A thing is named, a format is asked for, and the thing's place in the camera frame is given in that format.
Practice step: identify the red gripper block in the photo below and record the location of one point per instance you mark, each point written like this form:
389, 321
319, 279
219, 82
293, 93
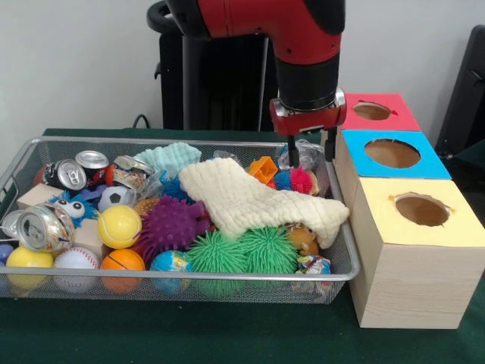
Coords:
307, 120

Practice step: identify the cream muslin cloth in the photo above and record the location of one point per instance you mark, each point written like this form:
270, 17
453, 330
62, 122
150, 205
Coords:
242, 199

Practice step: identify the brown teddy toy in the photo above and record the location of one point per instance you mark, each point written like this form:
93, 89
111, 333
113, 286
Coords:
303, 239

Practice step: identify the green spiky ball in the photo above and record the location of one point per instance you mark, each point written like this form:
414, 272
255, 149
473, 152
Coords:
217, 254
269, 250

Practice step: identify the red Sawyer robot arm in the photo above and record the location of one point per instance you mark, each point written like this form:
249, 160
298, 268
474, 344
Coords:
303, 45

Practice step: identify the shallow clear mesh bin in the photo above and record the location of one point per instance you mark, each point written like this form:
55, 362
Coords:
337, 265

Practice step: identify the wooden box with three holes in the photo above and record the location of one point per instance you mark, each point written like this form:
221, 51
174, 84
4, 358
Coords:
413, 265

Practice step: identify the orange plastic toy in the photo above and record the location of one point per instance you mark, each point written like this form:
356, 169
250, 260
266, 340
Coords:
264, 169

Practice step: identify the purple spiky ball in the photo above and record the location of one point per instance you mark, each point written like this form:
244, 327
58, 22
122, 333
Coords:
173, 226

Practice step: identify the black chair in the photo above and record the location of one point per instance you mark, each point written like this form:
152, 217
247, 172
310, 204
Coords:
466, 98

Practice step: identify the yellow tennis ball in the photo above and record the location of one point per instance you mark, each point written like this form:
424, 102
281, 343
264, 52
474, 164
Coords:
119, 226

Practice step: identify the orange basketball toy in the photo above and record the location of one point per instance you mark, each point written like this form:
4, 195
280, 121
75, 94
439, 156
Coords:
123, 265

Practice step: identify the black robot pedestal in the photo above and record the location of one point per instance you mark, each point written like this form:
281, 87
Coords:
220, 83

